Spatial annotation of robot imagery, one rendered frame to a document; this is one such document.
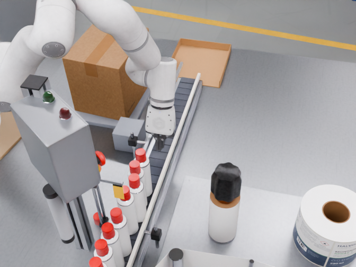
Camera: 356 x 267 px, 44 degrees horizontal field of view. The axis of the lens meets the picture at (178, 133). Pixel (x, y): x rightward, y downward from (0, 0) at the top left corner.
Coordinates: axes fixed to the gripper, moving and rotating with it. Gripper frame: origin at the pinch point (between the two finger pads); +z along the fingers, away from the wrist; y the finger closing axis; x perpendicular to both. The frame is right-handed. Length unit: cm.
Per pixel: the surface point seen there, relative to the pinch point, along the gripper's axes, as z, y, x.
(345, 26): -1, 89, 277
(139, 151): -7.3, -0.7, -21.3
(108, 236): 4.8, 0.1, -48.5
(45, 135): -32, -6, -66
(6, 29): 9, -167, 159
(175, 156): 5.6, 5.4, 3.6
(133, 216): 8.7, 1.7, -32.7
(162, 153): 5.4, 0.5, 3.5
